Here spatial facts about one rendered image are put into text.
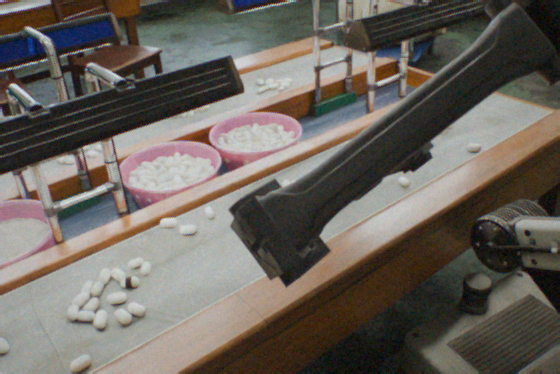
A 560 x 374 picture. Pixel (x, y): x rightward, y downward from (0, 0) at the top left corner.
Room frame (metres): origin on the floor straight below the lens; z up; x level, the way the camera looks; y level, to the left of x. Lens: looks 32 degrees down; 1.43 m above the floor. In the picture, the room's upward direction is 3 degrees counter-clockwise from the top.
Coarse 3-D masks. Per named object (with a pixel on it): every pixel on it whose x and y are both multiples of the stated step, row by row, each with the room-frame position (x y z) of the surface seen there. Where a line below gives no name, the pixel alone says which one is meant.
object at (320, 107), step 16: (352, 0) 1.80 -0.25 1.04; (352, 16) 1.81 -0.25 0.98; (320, 32) 1.72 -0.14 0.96; (320, 64) 1.73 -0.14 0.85; (352, 64) 1.82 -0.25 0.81; (320, 80) 1.71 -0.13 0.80; (320, 96) 1.71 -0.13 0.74; (336, 96) 1.78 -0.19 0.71; (352, 96) 1.81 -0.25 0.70; (320, 112) 1.71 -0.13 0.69
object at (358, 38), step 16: (432, 0) 1.43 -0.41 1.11; (448, 0) 1.46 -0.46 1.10; (464, 0) 1.50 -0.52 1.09; (480, 0) 1.54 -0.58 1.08; (368, 16) 1.28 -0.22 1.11; (384, 16) 1.31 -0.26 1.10; (400, 16) 1.33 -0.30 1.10; (416, 16) 1.36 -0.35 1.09; (432, 16) 1.40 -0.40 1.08; (448, 16) 1.43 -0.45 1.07; (464, 16) 1.46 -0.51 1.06; (352, 32) 1.26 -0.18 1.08; (368, 32) 1.25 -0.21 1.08; (384, 32) 1.28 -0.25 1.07; (400, 32) 1.31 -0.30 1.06; (416, 32) 1.34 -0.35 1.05; (352, 48) 1.26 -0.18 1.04; (368, 48) 1.23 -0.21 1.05
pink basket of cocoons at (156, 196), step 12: (168, 144) 1.36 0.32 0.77; (180, 144) 1.36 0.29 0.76; (192, 144) 1.35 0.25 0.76; (132, 156) 1.30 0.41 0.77; (156, 156) 1.34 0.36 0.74; (192, 156) 1.35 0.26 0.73; (204, 156) 1.33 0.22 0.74; (216, 156) 1.28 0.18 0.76; (120, 168) 1.23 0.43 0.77; (132, 168) 1.28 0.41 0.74; (216, 168) 1.20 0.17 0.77; (120, 180) 1.17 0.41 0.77; (204, 180) 1.15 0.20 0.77; (132, 192) 1.15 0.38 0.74; (144, 192) 1.11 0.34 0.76; (156, 192) 1.10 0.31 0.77; (168, 192) 1.11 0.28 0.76; (180, 192) 1.12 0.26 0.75; (144, 204) 1.14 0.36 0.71
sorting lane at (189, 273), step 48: (480, 144) 1.31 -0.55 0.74; (240, 192) 1.12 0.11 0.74; (384, 192) 1.09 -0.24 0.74; (144, 240) 0.95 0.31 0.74; (192, 240) 0.94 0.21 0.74; (240, 240) 0.93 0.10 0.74; (48, 288) 0.80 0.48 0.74; (144, 288) 0.79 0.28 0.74; (192, 288) 0.78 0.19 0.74; (240, 288) 0.78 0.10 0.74; (0, 336) 0.68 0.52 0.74; (48, 336) 0.67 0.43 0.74; (96, 336) 0.67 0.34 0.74; (144, 336) 0.66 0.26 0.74
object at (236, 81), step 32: (192, 64) 0.99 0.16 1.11; (224, 64) 1.02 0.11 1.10; (96, 96) 0.86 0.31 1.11; (128, 96) 0.89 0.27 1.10; (160, 96) 0.91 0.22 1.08; (192, 96) 0.94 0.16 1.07; (224, 96) 0.98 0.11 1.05; (0, 128) 0.76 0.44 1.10; (32, 128) 0.78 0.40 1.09; (64, 128) 0.80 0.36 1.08; (96, 128) 0.83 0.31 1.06; (128, 128) 0.85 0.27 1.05; (0, 160) 0.73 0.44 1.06; (32, 160) 0.75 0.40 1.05
